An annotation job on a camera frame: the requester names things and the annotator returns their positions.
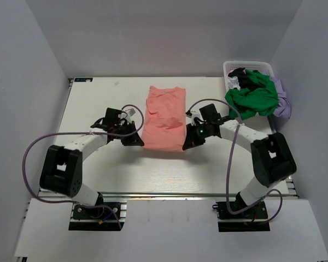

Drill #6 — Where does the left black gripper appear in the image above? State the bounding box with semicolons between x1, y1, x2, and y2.
114;121;144;146

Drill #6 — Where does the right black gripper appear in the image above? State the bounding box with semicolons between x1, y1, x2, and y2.
184;123;212;150

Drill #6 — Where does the salmon pink t shirt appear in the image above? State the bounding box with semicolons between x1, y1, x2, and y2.
141;86;186;152

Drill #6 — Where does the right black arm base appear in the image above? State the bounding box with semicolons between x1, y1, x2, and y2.
212;201;270;233

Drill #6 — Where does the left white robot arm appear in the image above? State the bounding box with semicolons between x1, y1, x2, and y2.
39;105;144;218

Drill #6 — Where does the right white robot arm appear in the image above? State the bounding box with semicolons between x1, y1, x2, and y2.
182;104;297;218

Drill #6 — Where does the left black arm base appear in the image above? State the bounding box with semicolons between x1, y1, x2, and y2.
68;194;126;232

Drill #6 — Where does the blue table label sticker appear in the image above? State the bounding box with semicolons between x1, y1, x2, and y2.
74;78;93;82

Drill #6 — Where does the white t shirt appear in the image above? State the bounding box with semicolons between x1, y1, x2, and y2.
226;76;241;91

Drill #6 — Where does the black t shirt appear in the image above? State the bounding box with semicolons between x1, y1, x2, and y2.
227;68;265;91

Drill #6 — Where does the green t shirt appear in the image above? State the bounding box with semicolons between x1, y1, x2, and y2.
225;69;278;120

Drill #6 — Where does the lavender t shirt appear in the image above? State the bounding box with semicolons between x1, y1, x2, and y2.
270;77;291;118

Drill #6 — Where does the white plastic laundry basket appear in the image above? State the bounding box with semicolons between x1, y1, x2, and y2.
223;61;274;87

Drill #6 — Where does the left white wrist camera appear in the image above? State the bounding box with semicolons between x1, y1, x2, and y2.
120;108;136;124

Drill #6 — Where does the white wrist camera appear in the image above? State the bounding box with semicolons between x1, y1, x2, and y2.
120;108;136;124
186;110;201;123

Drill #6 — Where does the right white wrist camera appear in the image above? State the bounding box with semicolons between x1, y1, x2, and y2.
186;110;201;123

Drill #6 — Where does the aluminium table edge rail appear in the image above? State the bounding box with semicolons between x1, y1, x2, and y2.
38;192;298;200

